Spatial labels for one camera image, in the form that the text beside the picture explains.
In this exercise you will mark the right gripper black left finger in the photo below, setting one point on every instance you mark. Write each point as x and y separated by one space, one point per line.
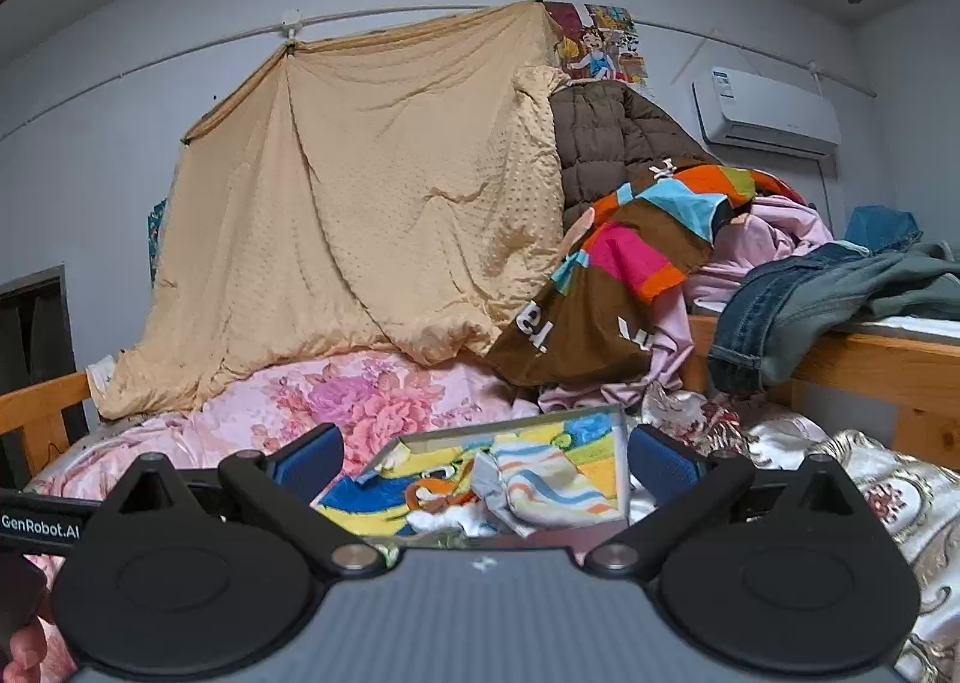
275 492

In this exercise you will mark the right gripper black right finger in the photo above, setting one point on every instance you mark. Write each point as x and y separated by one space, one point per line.
691 491

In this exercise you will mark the striped pastel sock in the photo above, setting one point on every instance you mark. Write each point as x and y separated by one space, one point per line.
543 487

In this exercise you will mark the grey sock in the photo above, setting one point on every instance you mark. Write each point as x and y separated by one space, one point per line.
485 481

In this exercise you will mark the person's hand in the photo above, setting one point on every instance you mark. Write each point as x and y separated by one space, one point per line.
24 653

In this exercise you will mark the pink floral quilt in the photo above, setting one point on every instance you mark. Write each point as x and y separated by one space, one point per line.
371 396

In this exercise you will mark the colourful cartoon towel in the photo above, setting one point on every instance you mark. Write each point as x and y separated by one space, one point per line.
390 495

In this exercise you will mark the grey cardboard box tray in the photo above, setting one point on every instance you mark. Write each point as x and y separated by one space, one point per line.
615 465

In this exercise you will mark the white printed cloth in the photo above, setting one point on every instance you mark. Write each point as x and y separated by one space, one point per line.
468 519

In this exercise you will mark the brown colourful patterned cloth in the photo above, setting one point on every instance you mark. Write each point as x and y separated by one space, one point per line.
593 322

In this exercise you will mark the white gold brocade cloth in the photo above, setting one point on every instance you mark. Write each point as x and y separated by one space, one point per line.
916 501

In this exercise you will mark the pink lilac garment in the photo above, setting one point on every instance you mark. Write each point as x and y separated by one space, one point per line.
773 228

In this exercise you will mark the blue denim jeans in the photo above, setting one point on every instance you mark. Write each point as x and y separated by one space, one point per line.
880 269

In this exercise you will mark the beige dotted blanket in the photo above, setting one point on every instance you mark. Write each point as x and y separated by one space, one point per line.
399 190

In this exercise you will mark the brown quilted jacket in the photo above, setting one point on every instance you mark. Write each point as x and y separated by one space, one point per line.
607 134

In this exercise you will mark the white air conditioner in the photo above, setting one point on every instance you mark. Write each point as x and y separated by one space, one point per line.
749 111

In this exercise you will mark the wooden bed rail right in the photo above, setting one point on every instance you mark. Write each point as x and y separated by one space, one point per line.
918 377

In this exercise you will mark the wooden bed frame left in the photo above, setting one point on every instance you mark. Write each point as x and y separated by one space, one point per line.
36 414

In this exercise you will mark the cartoon wall poster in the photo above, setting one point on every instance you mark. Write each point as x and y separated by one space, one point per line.
598 42

